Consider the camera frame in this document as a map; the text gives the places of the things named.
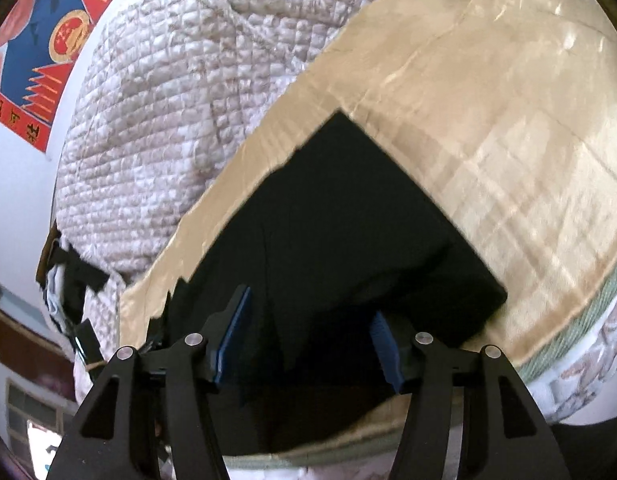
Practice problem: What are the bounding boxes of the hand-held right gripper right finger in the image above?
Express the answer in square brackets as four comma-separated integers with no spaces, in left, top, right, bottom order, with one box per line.
[369,310,571,480]

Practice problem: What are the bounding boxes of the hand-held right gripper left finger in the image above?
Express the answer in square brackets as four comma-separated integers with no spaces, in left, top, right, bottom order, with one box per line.
[46,285,254,480]

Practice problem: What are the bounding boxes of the black pants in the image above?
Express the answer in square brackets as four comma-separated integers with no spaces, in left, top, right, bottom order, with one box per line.
[163,110,509,456]

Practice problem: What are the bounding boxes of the black garment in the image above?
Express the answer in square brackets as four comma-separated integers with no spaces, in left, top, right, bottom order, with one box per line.
[36,220,110,361]

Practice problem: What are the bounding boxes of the dark clothes pile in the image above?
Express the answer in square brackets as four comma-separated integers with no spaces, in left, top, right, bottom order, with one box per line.
[44,240,78,333]

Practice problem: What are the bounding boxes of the brown wooden board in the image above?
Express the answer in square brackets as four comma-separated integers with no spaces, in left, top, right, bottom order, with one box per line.
[0,305,75,388]

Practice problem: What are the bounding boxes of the window with grille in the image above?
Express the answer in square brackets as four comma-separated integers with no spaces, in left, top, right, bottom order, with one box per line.
[6,379,78,463]

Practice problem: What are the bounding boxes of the floral quilted bedspread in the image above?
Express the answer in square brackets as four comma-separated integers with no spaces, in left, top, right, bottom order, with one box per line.
[53,0,617,426]

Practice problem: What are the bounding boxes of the gold satin blanket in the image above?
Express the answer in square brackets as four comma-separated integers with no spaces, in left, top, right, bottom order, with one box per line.
[119,0,617,461]

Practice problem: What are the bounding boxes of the red and blue wall poster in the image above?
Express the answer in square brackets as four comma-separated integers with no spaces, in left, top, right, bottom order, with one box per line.
[0,0,144,153]

